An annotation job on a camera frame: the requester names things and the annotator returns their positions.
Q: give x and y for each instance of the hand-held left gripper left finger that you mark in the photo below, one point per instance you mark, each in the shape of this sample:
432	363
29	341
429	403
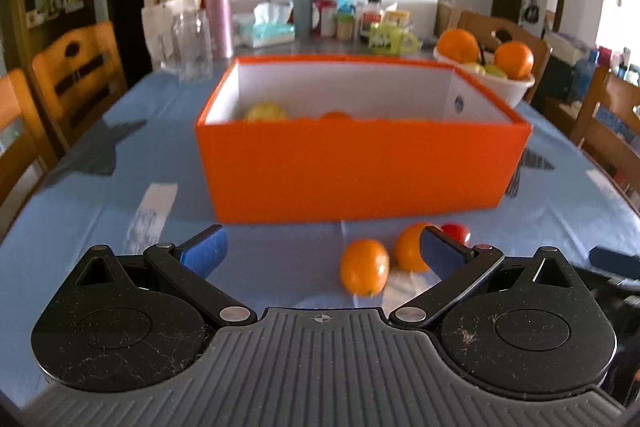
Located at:
205	251

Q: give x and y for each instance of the white paper piece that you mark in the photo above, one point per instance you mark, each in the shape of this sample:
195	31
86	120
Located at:
150	217

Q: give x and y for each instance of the yellow box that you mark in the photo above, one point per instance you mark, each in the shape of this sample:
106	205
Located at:
397	18

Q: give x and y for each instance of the tissue pack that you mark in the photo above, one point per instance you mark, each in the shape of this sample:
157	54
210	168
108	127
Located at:
265	29

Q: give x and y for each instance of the green mug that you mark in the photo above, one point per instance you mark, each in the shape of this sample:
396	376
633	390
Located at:
387	39

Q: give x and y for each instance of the blue printed tablecloth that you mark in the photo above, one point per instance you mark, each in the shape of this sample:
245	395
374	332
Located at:
115	167

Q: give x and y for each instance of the yellow fruit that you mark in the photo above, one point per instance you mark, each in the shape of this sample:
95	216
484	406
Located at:
265	113

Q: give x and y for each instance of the white tote bag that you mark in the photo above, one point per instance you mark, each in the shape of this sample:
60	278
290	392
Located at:
157	34

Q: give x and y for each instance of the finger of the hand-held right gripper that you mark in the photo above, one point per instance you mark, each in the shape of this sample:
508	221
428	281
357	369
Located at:
617	262

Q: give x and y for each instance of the dark bottle with label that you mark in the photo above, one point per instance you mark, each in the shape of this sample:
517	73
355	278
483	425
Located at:
372	19

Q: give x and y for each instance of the orange cardboard box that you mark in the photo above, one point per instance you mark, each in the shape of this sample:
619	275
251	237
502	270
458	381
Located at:
360	167

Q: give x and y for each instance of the red and white canister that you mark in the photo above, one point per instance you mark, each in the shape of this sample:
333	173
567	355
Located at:
324	17

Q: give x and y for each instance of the wooden chair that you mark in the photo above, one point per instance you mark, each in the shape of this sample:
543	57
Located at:
500	32
20	142
80	72
607	127

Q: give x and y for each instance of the clear glass mug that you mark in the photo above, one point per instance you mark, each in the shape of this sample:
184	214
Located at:
187	49

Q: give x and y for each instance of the orange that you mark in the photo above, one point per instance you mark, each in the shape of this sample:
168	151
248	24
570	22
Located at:
336	116
457	46
364	268
515	59
409	249

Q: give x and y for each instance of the white bowl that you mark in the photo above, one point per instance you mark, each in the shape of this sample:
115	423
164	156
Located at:
505	89

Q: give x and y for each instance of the pink thermos bottle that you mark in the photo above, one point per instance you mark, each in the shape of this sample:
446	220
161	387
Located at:
218	17

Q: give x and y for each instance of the green apple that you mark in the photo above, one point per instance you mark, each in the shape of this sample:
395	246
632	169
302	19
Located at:
474	68
496	72

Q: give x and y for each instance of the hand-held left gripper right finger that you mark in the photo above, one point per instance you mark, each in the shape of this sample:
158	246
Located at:
440	253

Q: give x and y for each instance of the small red fruit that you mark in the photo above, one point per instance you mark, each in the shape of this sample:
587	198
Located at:
457	233

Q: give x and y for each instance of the blue water bottle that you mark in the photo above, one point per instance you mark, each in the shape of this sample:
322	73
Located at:
585	77

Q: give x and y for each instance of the grey bottle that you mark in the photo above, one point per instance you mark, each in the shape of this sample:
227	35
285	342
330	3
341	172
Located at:
303	9

